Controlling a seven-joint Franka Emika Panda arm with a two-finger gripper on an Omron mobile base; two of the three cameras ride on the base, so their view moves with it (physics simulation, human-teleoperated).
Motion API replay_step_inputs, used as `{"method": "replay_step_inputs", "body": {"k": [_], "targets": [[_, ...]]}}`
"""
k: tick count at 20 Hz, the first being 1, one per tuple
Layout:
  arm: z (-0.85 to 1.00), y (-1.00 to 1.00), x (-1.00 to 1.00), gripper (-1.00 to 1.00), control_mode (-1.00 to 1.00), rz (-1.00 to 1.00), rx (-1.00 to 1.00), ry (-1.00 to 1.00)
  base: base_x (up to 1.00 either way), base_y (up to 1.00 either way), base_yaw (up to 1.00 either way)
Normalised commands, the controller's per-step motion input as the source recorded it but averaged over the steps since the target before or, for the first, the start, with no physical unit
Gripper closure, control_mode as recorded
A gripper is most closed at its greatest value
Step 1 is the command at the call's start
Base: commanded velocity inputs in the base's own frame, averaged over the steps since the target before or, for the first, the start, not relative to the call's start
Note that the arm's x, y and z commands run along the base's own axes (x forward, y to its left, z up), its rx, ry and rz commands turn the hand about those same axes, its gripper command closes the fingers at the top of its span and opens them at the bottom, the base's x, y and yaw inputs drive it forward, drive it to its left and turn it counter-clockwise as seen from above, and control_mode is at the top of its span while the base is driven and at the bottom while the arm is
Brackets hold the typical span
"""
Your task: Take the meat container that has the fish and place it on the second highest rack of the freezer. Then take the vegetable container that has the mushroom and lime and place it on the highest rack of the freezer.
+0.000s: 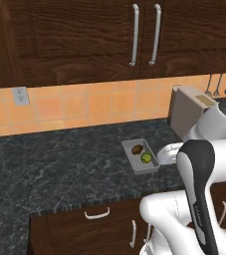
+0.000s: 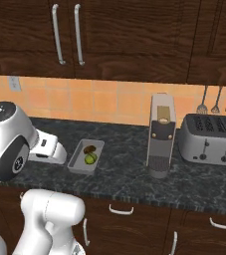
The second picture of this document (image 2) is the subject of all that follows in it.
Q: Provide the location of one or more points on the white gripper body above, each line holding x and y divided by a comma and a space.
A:
60, 154

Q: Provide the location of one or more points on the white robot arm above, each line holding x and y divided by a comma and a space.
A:
8, 139

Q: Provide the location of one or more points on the grey rectangular container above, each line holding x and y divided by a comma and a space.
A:
77, 165

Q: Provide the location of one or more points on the brown mushroom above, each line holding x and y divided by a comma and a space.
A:
90, 149

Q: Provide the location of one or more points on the green lime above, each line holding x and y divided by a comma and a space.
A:
90, 159

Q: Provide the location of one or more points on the dark wood base cupboard door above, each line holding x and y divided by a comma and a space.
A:
1, 212
207, 247
127, 240

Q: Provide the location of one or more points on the grey coffee machine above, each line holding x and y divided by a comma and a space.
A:
160, 139

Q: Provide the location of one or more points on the dark wood drawer front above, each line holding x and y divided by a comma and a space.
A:
144, 215
197, 225

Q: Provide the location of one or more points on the dark slotted spatula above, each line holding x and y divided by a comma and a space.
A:
202, 108

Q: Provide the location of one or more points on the silver four-slot toaster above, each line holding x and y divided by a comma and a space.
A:
214, 146

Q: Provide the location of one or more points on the grey wall socket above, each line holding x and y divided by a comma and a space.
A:
14, 83

